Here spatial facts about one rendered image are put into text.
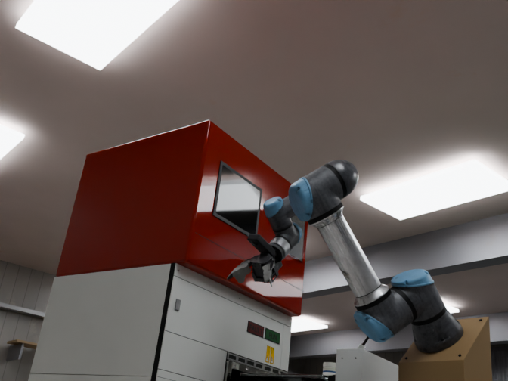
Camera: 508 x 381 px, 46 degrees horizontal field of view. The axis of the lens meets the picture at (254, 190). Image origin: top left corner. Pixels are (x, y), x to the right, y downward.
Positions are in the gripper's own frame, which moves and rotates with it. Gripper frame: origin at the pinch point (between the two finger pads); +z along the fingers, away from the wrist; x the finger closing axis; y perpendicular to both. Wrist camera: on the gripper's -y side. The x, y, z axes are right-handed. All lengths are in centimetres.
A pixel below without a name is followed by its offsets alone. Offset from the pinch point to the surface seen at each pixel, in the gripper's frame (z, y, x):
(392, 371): -19, 48, -35
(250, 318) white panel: -30, 43, 30
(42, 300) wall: -331, 326, 711
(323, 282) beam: -408, 299, 233
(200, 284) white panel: -12.1, 13.4, 32.3
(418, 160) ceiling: -321, 102, 56
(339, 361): -2.6, 31.4, -25.7
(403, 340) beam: -631, 571, 252
